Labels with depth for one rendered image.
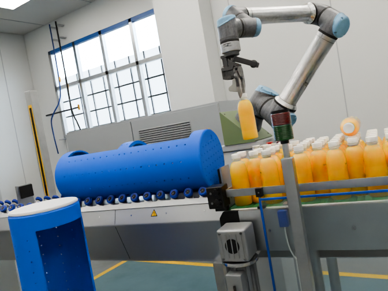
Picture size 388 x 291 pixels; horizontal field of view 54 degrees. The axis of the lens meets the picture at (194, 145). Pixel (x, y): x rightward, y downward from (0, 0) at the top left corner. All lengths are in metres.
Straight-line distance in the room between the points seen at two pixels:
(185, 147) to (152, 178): 0.23
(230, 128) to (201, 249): 0.91
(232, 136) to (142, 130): 1.70
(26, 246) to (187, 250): 0.70
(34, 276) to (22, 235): 0.16
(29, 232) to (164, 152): 0.65
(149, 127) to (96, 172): 1.99
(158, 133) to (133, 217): 2.02
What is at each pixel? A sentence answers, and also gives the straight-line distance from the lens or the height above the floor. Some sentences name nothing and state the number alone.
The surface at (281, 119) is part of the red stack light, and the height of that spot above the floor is 1.23.
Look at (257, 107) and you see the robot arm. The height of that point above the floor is 1.31.
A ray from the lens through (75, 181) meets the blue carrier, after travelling 2.06.
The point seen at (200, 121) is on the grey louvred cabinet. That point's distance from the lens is 3.53.
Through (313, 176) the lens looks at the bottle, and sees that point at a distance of 1.53.
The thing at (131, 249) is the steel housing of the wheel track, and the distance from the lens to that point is 2.01.
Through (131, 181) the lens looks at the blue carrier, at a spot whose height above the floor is 1.05.
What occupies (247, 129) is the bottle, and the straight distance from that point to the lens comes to 1.75.
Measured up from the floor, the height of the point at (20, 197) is 1.01.
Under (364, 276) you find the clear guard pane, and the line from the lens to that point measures 1.47.
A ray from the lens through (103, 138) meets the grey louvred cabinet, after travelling 4.36.
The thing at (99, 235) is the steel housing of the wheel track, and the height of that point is 0.78.
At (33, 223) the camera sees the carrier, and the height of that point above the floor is 0.99.
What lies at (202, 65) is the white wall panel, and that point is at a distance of 4.64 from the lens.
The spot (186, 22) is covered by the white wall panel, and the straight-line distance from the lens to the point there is 4.81.
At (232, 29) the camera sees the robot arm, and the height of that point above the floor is 1.66.
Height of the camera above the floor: 1.25
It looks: 3 degrees down
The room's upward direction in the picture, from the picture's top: 10 degrees counter-clockwise
